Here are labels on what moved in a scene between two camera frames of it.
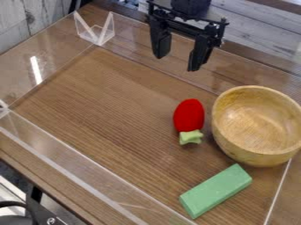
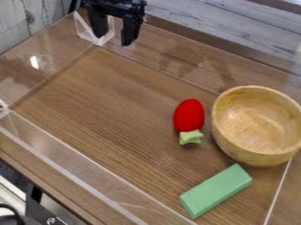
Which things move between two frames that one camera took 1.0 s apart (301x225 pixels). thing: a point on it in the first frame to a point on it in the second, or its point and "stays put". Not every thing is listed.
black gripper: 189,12 to 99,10
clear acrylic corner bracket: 95,34 stays put
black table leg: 36,193 stays put
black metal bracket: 39,215 stays put
